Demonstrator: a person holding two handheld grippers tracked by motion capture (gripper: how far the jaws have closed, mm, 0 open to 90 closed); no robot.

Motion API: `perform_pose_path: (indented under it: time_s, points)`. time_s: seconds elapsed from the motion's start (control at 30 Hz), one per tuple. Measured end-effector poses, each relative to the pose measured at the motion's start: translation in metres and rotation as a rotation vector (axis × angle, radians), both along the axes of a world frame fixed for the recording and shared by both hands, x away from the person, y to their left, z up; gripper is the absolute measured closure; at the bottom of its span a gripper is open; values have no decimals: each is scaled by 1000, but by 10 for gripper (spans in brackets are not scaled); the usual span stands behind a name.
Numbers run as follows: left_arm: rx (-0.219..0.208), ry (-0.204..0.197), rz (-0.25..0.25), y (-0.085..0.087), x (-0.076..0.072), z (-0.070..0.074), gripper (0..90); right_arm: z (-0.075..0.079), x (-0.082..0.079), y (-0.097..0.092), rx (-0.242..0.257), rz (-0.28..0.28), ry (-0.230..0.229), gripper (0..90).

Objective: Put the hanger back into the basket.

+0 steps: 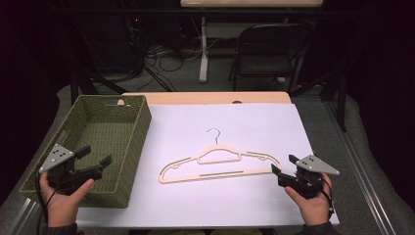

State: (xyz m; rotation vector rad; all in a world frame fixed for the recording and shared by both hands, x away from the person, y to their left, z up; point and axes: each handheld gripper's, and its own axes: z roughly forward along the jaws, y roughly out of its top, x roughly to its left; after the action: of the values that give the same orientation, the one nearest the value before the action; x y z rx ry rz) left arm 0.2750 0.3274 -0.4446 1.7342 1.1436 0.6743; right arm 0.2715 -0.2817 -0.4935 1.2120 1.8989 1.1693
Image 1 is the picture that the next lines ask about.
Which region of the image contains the right hand-held gripper cable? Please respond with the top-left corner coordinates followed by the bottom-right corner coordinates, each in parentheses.
top-left (321, 177), bottom-right (337, 218)

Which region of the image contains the green woven basket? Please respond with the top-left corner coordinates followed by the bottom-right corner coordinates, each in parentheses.
top-left (19, 94), bottom-right (153, 210)

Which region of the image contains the person's right hand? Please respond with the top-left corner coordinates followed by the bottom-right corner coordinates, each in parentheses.
top-left (284, 173), bottom-right (336, 226)

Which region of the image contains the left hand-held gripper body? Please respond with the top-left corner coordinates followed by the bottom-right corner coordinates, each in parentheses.
top-left (38, 143), bottom-right (103, 196)

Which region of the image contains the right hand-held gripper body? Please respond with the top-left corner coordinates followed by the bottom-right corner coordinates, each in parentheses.
top-left (277, 155), bottom-right (341, 200)

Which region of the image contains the white table mat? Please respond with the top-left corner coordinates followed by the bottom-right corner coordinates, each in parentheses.
top-left (75, 103), bottom-right (341, 229)

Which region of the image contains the tangle of black cables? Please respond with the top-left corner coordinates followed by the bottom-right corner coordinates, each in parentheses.
top-left (130, 38), bottom-right (204, 93)

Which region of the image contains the person's left hand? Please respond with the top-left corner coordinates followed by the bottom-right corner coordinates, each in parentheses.
top-left (40, 177), bottom-right (96, 228)

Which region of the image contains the white desk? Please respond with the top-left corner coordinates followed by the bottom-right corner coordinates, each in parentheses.
top-left (180, 0), bottom-right (324, 83)

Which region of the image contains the black folding chair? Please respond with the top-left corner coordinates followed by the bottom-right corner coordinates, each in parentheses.
top-left (228, 22), bottom-right (316, 94)

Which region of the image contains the black metal stand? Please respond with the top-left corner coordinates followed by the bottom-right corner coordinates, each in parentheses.
top-left (289, 70), bottom-right (348, 132)
top-left (69, 70), bottom-right (129, 106)

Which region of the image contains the beige clothes hanger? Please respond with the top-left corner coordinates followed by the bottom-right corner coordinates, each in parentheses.
top-left (158, 127), bottom-right (283, 185)

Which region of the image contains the metal floor rail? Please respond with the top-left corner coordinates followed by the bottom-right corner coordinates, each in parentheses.
top-left (6, 197), bottom-right (41, 235)
top-left (326, 101), bottom-right (397, 235)

